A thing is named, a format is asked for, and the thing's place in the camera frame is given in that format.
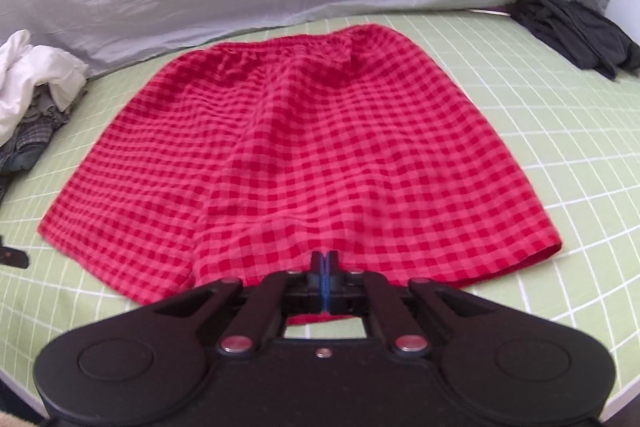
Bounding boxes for dark plaid garment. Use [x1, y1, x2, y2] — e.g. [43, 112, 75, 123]
[0, 112, 68, 178]

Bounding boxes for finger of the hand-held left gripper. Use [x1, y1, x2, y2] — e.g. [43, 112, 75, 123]
[0, 234, 30, 271]

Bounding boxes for grey-green garment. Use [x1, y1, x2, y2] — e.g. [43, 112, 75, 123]
[27, 82, 88, 120]

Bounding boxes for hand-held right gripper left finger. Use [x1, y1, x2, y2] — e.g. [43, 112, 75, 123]
[142, 251, 325, 355]

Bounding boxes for red checked shorts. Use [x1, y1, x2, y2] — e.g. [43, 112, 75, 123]
[37, 23, 565, 325]

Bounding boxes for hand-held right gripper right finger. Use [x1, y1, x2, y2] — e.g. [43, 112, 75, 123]
[324, 251, 503, 355]

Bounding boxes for dark grey garment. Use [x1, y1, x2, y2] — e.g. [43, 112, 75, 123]
[507, 0, 640, 82]

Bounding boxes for green grid mat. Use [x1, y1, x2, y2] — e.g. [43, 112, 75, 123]
[0, 9, 640, 400]

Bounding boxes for white shirt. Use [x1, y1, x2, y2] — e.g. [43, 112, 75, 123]
[0, 29, 90, 148]

